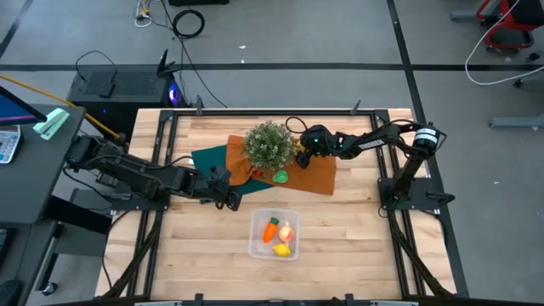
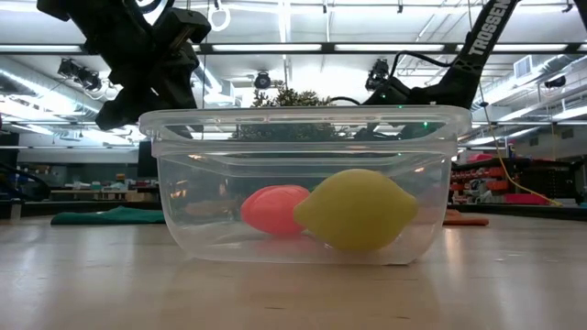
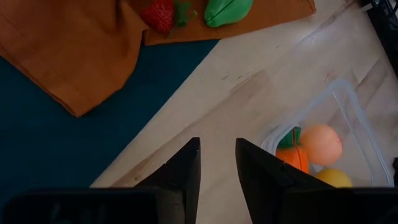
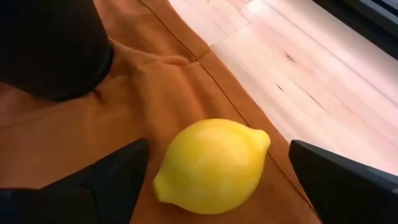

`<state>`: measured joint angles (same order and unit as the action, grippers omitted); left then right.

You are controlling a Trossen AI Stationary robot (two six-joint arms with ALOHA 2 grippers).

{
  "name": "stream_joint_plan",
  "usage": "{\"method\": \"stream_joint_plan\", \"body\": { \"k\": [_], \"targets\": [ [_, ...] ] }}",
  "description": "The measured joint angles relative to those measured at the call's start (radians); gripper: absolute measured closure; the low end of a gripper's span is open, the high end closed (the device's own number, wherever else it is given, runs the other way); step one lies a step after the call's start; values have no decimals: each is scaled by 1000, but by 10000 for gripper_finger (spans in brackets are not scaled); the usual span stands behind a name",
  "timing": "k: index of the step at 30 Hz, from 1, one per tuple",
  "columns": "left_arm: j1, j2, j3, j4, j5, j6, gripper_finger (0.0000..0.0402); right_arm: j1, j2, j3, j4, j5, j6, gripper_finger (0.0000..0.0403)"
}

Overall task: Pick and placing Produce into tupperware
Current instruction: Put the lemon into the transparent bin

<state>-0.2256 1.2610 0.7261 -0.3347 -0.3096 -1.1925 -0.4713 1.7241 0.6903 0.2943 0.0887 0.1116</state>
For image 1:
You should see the red and black chair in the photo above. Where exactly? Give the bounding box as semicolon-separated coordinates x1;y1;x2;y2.
449;0;544;52

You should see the red yellow toy peach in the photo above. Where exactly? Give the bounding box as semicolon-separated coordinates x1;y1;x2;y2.
278;222;295;243

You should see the grey metal furniture foot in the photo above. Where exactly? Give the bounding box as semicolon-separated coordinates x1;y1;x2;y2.
488;114;544;129

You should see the long white cable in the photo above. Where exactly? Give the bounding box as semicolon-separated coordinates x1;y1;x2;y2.
464;0;544;86

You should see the coiled black cable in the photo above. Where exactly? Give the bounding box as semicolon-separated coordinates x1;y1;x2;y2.
172;8;206;39

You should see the orange cloth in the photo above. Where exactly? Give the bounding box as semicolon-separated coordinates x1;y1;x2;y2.
224;134;337;196

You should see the artificial potted plant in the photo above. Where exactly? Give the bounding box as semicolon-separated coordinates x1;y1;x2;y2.
242;119;298;173

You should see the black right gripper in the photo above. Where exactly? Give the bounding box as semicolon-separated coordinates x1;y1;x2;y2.
296;125;341;170

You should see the black desk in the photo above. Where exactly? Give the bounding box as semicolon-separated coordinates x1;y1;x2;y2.
0;104;114;306

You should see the mint green stapler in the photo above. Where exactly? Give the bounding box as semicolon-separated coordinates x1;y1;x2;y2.
32;107;71;141

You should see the clear plastic tupperware container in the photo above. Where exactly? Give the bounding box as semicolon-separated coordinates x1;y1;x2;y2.
247;207;301;262

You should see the yellow pole with black tip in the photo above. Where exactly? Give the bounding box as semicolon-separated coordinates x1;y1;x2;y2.
0;74;128;144

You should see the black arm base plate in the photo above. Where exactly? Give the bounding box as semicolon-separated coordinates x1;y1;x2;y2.
110;193;172;213
377;176;456;212

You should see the black computer tower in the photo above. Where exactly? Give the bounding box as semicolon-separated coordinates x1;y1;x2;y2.
66;48;184;137

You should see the orange toy carrot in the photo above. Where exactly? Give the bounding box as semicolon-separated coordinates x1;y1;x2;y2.
262;217;281;244

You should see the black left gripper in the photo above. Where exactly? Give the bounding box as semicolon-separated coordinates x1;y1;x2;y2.
193;169;243;213

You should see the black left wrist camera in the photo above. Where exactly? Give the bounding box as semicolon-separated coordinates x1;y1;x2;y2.
211;165;233;185

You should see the white calculator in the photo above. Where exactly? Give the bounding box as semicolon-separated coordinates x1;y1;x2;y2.
0;124;22;165

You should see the black right camera cable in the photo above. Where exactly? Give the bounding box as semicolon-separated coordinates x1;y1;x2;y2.
285;116;309;135

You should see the black box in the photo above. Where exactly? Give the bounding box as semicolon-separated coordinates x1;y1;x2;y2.
167;0;230;7

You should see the black power brick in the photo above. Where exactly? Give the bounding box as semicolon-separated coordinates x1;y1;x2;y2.
95;172;118;189

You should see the black aluminium table frame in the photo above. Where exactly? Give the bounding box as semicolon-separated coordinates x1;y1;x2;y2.
101;95;471;306

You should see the dark green cloth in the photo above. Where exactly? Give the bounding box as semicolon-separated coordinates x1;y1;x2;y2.
190;144;275;205

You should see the long black floor cable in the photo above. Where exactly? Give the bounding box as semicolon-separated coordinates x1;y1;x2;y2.
160;0;229;110

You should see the white cable bundle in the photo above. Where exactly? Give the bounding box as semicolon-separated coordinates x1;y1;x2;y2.
133;0;154;29

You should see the computer monitor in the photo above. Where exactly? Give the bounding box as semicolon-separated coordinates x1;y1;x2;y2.
0;84;48;128

